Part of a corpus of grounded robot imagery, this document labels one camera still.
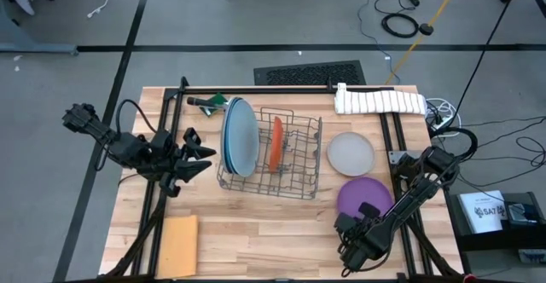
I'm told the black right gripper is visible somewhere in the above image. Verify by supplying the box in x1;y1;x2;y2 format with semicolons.
334;201;383;250

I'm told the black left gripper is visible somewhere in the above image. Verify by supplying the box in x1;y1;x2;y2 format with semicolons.
147;127;218;199

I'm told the large blue plate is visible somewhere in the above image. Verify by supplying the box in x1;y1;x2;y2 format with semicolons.
222;97;240;176

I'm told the large grey plate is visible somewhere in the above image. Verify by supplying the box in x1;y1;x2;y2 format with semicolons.
219;98;231;173

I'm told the small purple plate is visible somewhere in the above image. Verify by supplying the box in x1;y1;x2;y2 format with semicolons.
336;176;394;220

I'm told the large light teal plate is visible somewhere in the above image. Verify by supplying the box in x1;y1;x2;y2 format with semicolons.
229;98;261;179

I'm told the small beige plate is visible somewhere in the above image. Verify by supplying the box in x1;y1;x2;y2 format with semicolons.
327;131;376;177

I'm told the small orange plate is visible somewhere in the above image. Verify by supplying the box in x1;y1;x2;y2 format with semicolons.
268;116;285;174

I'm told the green sponge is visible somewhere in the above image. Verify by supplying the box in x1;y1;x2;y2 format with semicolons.
200;92;229;118

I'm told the grey metal mounting plate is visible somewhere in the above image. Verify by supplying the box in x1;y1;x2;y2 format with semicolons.
388;149;423;165

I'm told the yellow-orange cloth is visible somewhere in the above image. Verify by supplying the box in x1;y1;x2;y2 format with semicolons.
156;214;200;279

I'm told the white printed booklet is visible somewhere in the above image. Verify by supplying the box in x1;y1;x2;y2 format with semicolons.
458;190;509;234

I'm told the white striped towel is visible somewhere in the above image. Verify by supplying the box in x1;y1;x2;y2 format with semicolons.
334;82;427;117

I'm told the black storage box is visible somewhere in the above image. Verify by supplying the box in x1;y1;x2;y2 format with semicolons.
446;191;546;271

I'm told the black floor mat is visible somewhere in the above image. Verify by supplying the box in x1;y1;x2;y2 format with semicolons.
253;60;367;86

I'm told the grey furniture base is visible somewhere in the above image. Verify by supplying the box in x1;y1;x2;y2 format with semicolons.
0;1;80;56

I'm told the grey wire dish rack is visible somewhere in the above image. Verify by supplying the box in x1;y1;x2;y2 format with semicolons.
216;106;324;201

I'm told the black metal table frame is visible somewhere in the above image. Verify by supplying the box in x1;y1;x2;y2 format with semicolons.
100;76;468;283

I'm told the white cable bundle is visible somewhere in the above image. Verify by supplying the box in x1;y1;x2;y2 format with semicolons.
425;97;458;138

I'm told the coiled black cable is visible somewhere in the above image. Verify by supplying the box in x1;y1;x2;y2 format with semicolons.
380;12;421;39

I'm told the black hanging cable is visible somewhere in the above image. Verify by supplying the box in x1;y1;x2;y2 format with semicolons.
454;0;526;118

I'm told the yellow hanging cable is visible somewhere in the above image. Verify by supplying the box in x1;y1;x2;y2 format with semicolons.
383;0;466;86

